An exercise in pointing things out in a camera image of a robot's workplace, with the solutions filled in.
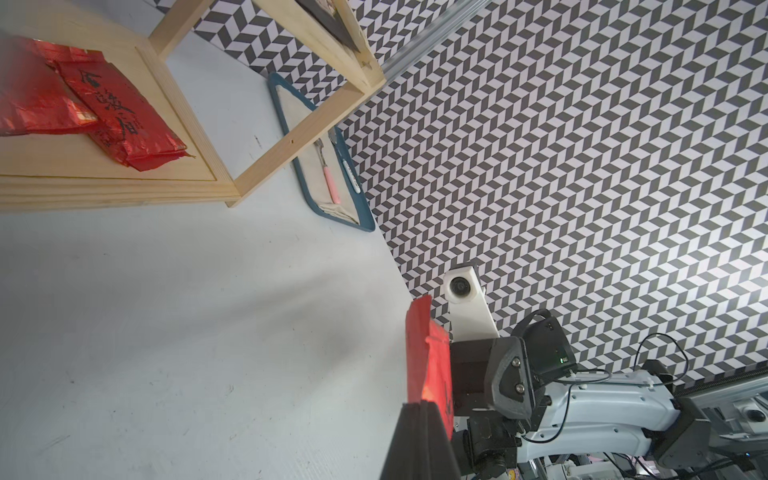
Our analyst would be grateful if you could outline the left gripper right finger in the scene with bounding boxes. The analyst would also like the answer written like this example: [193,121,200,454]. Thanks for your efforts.
[421,401,461,480]

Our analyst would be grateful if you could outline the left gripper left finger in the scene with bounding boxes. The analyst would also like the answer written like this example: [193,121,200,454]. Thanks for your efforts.
[380,403,422,480]

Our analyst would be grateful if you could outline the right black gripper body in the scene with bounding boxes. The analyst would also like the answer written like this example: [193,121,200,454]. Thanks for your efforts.
[450,336,534,420]

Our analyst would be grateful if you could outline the red tea bag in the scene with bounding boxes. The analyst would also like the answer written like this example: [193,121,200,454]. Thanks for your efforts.
[1,35,100,137]
[405,295,454,440]
[35,41,188,171]

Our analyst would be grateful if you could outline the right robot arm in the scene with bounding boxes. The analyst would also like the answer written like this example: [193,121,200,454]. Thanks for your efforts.
[450,309,767,479]

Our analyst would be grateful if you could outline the wooden two-tier shelf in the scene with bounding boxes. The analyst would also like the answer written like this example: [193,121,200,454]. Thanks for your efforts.
[1,1,386,211]

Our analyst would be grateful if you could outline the teal tray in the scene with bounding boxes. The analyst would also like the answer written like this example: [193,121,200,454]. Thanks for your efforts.
[268,73,376,232]

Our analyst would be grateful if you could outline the beige cloth on tray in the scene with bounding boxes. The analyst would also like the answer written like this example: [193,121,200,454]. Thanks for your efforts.
[275,85,361,226]

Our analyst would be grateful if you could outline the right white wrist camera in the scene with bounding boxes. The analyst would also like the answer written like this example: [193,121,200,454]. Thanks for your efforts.
[442,264,499,342]

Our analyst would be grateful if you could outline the pink handled spoon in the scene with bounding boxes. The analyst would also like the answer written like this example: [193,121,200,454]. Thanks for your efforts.
[314,139,341,205]

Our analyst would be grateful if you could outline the white handled spoon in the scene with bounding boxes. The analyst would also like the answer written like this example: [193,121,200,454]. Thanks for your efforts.
[329,127,361,194]

